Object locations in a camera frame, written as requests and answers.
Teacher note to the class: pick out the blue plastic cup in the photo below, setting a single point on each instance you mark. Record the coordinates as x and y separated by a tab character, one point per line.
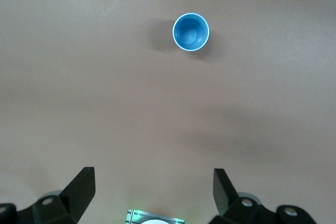
191	32

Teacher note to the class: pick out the brown table cover sheet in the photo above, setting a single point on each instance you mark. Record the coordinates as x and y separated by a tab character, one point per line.
105	90

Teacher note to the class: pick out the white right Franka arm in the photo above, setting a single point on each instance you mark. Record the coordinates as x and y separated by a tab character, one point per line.
156	222

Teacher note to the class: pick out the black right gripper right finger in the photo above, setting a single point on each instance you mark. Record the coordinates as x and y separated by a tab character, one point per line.
236	208

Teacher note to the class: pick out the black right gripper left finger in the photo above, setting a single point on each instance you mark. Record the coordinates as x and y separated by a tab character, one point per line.
65	205

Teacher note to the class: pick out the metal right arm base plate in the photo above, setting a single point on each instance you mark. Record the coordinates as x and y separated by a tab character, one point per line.
134	216

